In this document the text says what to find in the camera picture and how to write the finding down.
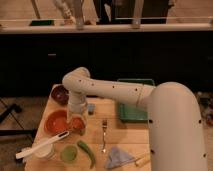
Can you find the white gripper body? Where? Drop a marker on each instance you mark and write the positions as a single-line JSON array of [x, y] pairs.
[[75, 109]]

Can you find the orange apple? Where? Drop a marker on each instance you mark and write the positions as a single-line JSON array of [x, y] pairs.
[[77, 124]]

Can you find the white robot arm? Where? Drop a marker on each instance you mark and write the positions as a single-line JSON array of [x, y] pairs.
[[176, 133]]

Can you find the blue sponge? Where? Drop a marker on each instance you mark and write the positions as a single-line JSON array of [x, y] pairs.
[[91, 108]]

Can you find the dark brown bowl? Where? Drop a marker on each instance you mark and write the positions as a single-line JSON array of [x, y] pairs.
[[60, 95]]

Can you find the orange bowl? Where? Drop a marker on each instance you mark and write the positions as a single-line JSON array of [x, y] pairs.
[[56, 122]]

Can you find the silver fork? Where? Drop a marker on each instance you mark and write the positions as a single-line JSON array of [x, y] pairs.
[[104, 128]]

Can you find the green chili pepper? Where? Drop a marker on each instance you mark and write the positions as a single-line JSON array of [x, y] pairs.
[[81, 144]]

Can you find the small green cup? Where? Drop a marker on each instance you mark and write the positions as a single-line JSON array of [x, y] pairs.
[[69, 154]]

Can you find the white cup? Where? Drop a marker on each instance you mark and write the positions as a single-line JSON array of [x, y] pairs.
[[46, 152]]

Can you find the green plastic tray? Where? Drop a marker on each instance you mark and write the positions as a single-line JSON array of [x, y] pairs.
[[129, 114]]

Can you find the blue folded cloth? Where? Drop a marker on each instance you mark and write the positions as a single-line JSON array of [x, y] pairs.
[[117, 158]]

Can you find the white dish brush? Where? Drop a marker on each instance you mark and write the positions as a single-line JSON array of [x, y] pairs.
[[42, 144]]

